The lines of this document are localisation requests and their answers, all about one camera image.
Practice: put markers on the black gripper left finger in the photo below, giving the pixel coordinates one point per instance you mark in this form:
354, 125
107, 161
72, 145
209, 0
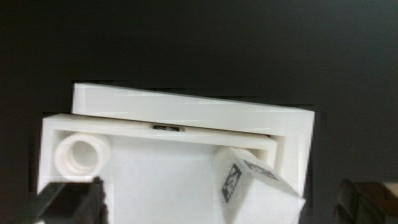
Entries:
77, 205

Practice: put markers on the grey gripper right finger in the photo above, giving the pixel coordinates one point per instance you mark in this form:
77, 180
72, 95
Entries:
367, 203

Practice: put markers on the white table leg with tag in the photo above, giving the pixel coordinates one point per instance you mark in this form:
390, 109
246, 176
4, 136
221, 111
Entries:
260, 201

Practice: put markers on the white square tabletop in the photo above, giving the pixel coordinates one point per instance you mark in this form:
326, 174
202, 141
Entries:
152, 159

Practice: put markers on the white L-shaped obstacle fence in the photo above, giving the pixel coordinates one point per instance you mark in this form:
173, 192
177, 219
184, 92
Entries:
130, 104

